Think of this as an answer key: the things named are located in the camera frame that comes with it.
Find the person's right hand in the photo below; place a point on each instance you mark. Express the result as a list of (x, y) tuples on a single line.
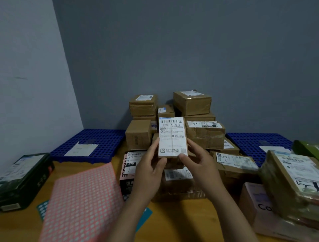
[(204, 174)]

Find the person's left hand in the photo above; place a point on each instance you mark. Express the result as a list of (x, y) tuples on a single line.
[(147, 177)]

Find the black and pink box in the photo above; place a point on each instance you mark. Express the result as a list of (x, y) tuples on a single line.
[(128, 174)]

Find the small brown printed box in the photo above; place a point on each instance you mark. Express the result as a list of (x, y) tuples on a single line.
[(172, 137)]

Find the large pink box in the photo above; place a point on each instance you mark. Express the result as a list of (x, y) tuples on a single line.
[(256, 207)]

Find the pink dot sticker sheet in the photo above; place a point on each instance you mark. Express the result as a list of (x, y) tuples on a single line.
[(82, 204)]

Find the pile of brown parcels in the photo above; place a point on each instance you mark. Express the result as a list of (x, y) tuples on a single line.
[(192, 104)]

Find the taped box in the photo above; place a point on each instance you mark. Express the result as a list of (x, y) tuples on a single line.
[(281, 189)]

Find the light green parcel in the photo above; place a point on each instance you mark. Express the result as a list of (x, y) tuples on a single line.
[(306, 149)]

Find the teal sticker sheet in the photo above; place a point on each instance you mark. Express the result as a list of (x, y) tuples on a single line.
[(42, 210)]

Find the dark green box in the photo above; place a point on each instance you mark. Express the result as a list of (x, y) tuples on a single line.
[(22, 184)]

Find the blue plastic grid pallet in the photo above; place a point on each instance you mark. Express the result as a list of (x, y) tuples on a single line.
[(249, 144), (107, 142)]

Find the white paper note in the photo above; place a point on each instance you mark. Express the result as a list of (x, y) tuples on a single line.
[(81, 149), (274, 149)]

